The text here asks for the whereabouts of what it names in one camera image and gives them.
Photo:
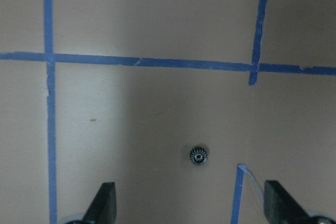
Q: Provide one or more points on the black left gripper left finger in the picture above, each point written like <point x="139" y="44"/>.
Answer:
<point x="103" y="209"/>

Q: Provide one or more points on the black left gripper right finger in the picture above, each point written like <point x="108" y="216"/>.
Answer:
<point x="280" y="206"/>

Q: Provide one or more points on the small black bearing gear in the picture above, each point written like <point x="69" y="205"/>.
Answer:
<point x="198" y="156"/>

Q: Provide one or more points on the loose thin thread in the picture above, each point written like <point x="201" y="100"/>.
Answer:
<point x="255" y="183"/>

